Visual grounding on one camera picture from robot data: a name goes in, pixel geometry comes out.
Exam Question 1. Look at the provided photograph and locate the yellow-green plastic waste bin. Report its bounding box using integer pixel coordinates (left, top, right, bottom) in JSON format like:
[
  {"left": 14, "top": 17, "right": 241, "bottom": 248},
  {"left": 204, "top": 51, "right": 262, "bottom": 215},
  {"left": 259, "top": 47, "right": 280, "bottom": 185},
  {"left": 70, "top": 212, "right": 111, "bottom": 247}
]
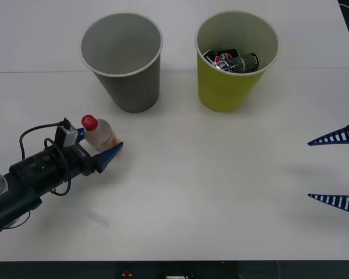
[{"left": 195, "top": 10, "right": 280, "bottom": 113}]

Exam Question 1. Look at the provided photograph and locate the dark grey speckled can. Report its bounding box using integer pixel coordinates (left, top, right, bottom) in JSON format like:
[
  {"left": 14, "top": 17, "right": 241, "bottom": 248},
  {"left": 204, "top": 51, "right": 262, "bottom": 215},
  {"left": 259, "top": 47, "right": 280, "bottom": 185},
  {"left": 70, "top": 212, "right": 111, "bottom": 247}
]
[{"left": 229, "top": 52, "right": 261, "bottom": 74}]

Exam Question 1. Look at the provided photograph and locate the grey plastic waste bin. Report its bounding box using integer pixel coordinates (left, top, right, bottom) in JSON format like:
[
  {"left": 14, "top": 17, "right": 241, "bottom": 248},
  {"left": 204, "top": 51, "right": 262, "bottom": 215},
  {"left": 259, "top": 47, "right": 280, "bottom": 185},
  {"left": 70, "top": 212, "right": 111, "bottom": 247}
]
[{"left": 80, "top": 12, "right": 164, "bottom": 113}]

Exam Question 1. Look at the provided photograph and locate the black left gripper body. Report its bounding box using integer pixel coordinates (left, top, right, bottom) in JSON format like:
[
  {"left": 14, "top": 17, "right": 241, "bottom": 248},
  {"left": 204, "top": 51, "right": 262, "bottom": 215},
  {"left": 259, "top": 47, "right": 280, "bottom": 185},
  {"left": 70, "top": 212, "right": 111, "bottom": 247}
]
[{"left": 67, "top": 142, "right": 103, "bottom": 177}]

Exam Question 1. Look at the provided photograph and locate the black can with round logo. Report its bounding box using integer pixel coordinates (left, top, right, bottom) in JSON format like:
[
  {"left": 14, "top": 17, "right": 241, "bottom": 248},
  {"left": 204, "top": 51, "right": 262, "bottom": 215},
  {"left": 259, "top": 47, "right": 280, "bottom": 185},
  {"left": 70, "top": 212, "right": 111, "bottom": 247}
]
[{"left": 203, "top": 48, "right": 241, "bottom": 71}]

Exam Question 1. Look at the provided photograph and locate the clear bottle with red cap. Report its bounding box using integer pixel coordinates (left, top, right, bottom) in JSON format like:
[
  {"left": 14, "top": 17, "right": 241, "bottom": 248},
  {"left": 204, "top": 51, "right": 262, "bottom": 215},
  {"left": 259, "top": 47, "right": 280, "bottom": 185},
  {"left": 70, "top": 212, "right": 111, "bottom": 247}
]
[{"left": 81, "top": 114, "right": 123, "bottom": 152}]

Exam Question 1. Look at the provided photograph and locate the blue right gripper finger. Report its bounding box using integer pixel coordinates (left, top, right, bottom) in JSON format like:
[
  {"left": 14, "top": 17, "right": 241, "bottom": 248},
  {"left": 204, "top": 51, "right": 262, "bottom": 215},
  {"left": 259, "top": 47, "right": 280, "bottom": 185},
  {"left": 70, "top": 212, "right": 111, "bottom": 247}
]
[
  {"left": 307, "top": 120, "right": 349, "bottom": 146},
  {"left": 307, "top": 193, "right": 349, "bottom": 217}
]

